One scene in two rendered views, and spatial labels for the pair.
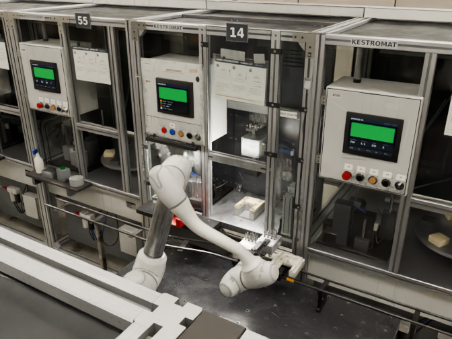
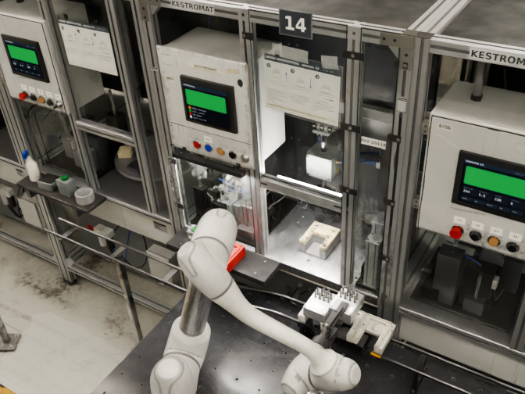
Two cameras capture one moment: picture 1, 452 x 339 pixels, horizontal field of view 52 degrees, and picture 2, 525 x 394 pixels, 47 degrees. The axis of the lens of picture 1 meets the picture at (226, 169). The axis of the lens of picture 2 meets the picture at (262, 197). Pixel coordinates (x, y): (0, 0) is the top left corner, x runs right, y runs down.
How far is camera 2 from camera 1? 0.59 m
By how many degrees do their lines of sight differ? 13
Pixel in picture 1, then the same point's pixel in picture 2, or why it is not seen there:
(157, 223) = (195, 299)
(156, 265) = (197, 345)
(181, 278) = (231, 341)
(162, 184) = (197, 272)
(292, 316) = not seen: outside the picture
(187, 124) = (230, 141)
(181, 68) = (216, 66)
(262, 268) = (338, 371)
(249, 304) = not seen: hidden behind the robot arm
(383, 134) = (512, 186)
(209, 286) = (269, 355)
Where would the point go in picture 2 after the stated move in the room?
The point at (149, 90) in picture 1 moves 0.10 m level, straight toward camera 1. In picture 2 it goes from (173, 91) to (173, 102)
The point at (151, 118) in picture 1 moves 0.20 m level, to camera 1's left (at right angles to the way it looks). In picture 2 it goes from (178, 127) to (131, 129)
